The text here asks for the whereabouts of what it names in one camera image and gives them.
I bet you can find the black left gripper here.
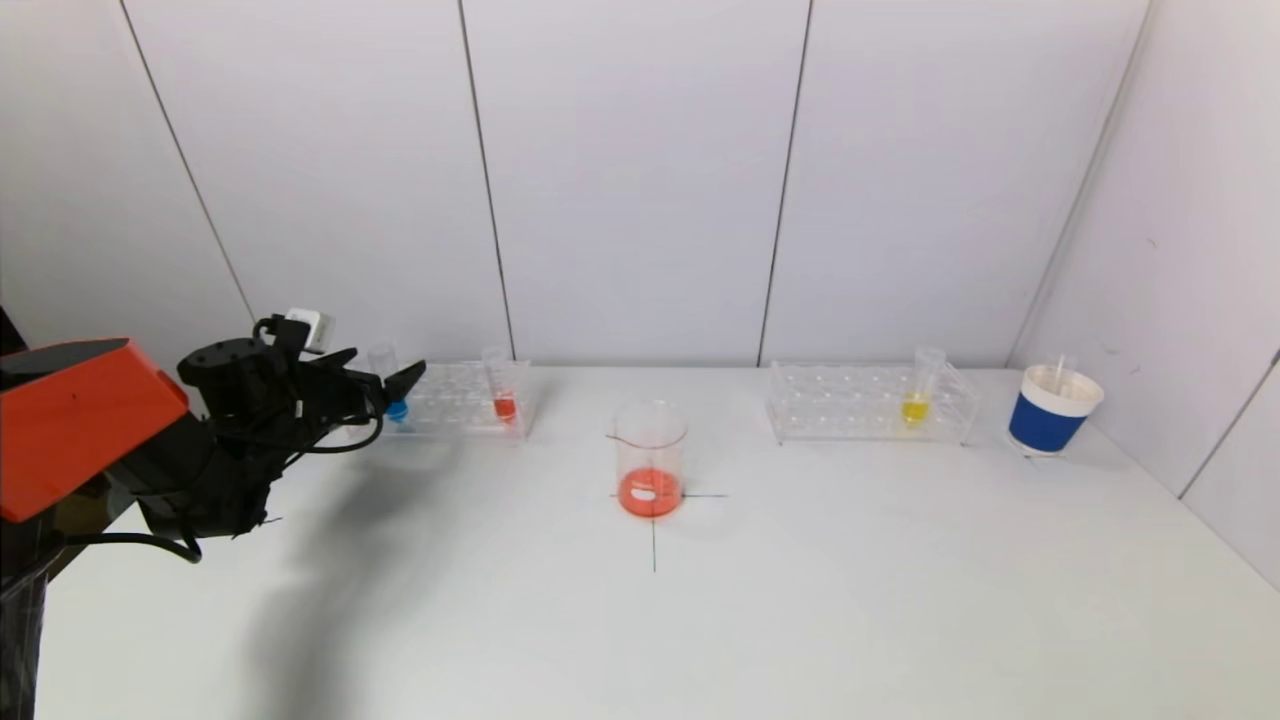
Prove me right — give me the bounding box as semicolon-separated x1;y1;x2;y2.
297;347;427;429

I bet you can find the blue pigment test tube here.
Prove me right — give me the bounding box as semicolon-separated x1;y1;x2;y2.
368;343;412;425

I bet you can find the clear acrylic test tube rack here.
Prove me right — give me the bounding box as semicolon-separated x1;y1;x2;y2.
380;361;534;440
768;362;979;447

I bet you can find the red pigment test tube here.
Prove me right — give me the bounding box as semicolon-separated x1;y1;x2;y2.
483;347;521;427

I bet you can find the clear glass beaker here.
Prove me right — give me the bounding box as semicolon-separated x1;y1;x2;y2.
607;400;689;518

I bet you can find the yellow pigment test tube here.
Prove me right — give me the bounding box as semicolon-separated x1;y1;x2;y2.
900;347;947;431

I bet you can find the blue white paper cup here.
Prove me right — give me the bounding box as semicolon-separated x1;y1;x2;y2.
1008;366;1106;459

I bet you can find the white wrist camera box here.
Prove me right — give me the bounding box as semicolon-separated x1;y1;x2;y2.
285;308;336;353

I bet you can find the black looped camera cable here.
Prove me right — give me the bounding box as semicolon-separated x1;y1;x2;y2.
253;315;388;457

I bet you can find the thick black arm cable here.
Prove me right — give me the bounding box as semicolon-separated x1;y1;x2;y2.
62;532;203;564

